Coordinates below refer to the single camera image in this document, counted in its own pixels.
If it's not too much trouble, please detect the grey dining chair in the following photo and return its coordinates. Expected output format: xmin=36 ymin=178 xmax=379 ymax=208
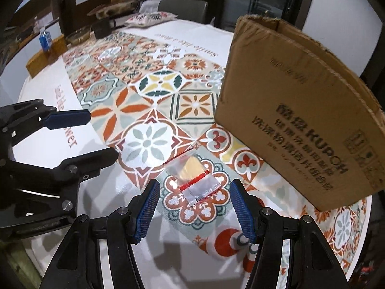
xmin=158 ymin=0 xmax=209 ymax=23

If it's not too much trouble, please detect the metal wok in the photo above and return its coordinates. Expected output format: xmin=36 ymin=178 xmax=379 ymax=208
xmin=87 ymin=0 xmax=142 ymax=19

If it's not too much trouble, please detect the black mug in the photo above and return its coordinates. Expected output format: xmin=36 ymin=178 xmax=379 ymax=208
xmin=93 ymin=18 xmax=116 ymax=39

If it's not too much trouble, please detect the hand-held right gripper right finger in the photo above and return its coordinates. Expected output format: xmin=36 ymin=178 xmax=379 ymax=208
xmin=229 ymin=178 xmax=351 ymax=289

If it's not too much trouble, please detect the wooden box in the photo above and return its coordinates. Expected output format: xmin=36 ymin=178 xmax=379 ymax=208
xmin=26 ymin=34 xmax=68 ymax=77

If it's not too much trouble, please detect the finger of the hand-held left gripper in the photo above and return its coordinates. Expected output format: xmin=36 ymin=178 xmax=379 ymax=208
xmin=0 ymin=147 xmax=119 ymax=219
xmin=0 ymin=99 xmax=92 ymax=145

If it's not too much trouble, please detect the brown cardboard box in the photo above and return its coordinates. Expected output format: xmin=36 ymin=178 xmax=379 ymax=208
xmin=214 ymin=15 xmax=385 ymax=213

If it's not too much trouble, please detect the blue label bottle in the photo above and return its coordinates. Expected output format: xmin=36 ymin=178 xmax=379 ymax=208
xmin=39 ymin=27 xmax=52 ymax=52

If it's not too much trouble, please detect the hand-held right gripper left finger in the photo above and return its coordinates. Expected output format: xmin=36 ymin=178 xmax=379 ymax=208
xmin=42 ymin=179 xmax=161 ymax=289

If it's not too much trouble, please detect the glass bowl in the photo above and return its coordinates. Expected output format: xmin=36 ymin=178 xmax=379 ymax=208
xmin=65 ymin=26 xmax=92 ymax=45

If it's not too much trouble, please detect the clear packet with yellow snack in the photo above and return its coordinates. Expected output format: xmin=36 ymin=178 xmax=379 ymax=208
xmin=164 ymin=153 xmax=221 ymax=207

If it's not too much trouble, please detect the floral printed pouch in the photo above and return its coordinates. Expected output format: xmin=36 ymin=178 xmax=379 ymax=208
xmin=125 ymin=11 xmax=176 ymax=26

